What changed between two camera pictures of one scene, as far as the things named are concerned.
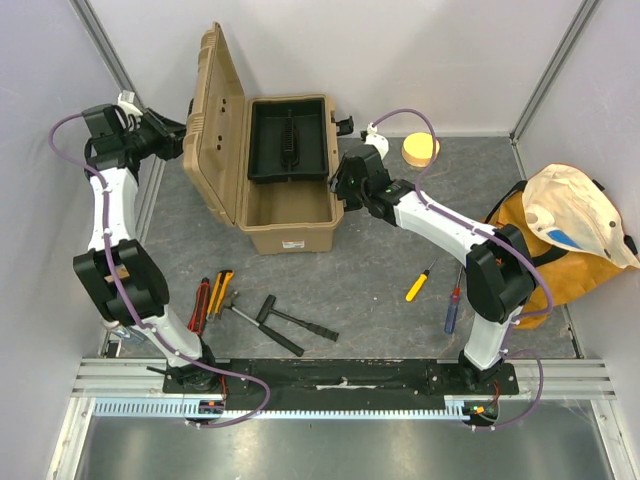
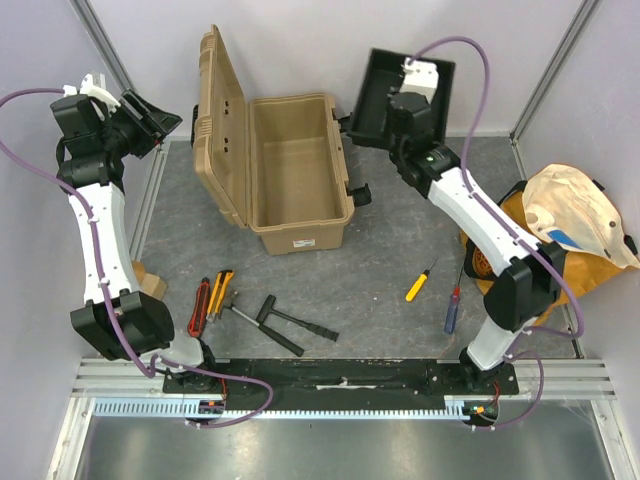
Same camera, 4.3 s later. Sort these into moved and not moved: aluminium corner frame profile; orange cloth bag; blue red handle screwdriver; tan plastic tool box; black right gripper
Moved: black right gripper
Not moved: aluminium corner frame profile; orange cloth bag; tan plastic tool box; blue red handle screwdriver
